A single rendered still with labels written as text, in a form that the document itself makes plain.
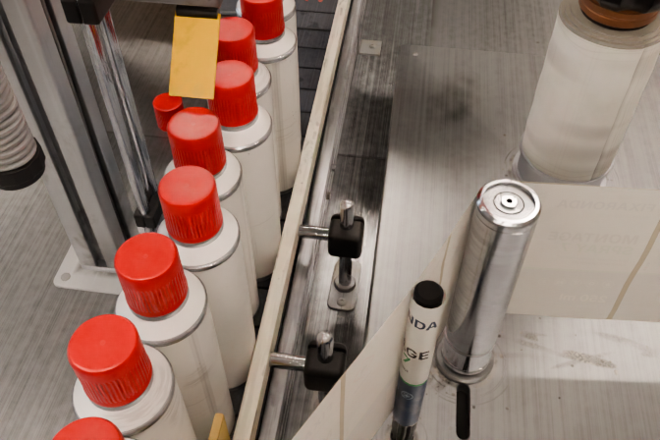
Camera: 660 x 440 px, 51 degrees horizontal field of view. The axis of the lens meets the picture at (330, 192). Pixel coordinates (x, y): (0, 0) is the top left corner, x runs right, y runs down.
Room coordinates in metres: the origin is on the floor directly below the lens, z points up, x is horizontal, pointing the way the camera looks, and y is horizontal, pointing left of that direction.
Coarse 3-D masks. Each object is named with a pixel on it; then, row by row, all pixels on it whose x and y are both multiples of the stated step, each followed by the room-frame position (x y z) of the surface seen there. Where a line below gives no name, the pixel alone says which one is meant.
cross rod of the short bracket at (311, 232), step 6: (300, 228) 0.38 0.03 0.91; (306, 228) 0.38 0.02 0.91; (312, 228) 0.38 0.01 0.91; (318, 228) 0.38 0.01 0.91; (324, 228) 0.38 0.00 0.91; (300, 234) 0.37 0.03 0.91; (306, 234) 0.37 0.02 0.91; (312, 234) 0.37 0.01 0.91; (318, 234) 0.37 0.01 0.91; (324, 234) 0.37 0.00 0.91; (324, 240) 0.37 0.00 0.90
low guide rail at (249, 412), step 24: (336, 24) 0.68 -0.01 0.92; (336, 48) 0.63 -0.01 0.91; (312, 120) 0.51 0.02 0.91; (312, 144) 0.48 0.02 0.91; (312, 168) 0.46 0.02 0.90; (288, 216) 0.39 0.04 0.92; (288, 240) 0.36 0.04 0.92; (288, 264) 0.33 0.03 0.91; (264, 312) 0.29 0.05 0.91; (264, 336) 0.27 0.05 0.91; (264, 360) 0.25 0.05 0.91; (264, 384) 0.23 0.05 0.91; (240, 432) 0.19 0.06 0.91
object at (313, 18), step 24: (312, 0) 0.78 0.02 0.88; (336, 0) 0.78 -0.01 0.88; (312, 24) 0.73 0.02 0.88; (312, 48) 0.68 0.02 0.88; (312, 72) 0.63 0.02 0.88; (336, 72) 0.68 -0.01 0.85; (312, 96) 0.59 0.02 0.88; (264, 288) 0.34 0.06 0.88; (288, 288) 0.34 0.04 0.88; (240, 408) 0.23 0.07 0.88; (264, 408) 0.25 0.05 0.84
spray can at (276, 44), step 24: (240, 0) 0.46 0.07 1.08; (264, 0) 0.45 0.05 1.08; (264, 24) 0.45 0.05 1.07; (264, 48) 0.45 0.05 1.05; (288, 48) 0.45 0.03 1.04; (288, 72) 0.45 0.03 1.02; (288, 96) 0.45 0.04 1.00; (288, 120) 0.45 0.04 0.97; (288, 144) 0.45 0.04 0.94; (288, 168) 0.45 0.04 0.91; (288, 192) 0.45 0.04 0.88
